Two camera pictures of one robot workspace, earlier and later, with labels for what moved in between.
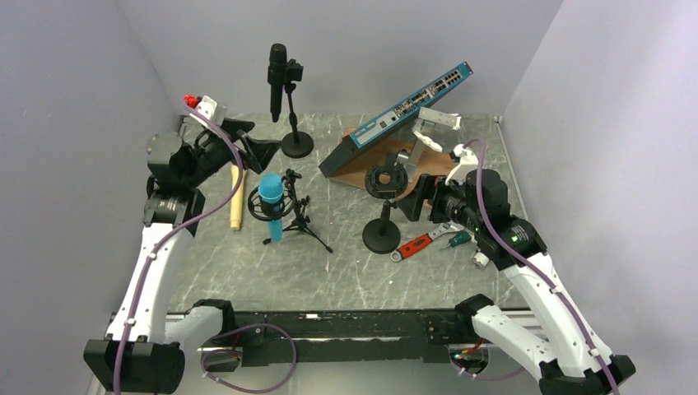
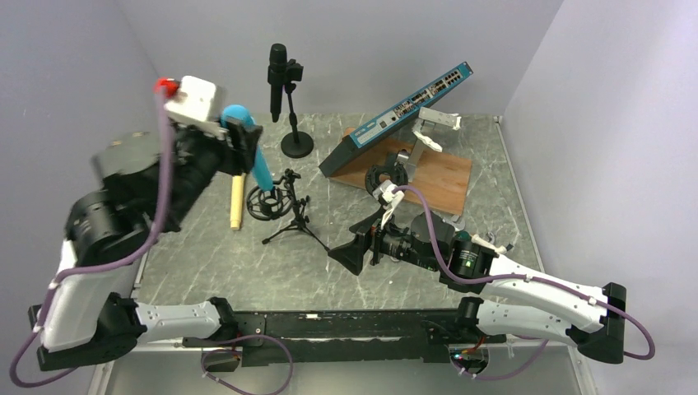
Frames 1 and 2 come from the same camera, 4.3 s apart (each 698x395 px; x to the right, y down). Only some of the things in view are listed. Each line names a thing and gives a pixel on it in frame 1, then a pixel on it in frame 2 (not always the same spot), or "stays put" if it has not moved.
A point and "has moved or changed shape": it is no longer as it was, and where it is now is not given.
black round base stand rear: [298, 144] stays put
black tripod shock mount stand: [290, 210] stays put
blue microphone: [271, 189] has moved or changed shape
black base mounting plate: [340, 336] stays put
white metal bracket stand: [427, 129] stays put
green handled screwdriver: [461, 238] stays put
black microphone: [276, 76] stays put
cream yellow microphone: [236, 197] stays put
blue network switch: [384, 126] stays put
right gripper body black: [449, 202] → [396, 242]
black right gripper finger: [411, 203] → [351, 254]
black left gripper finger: [260, 153] → [244, 138]
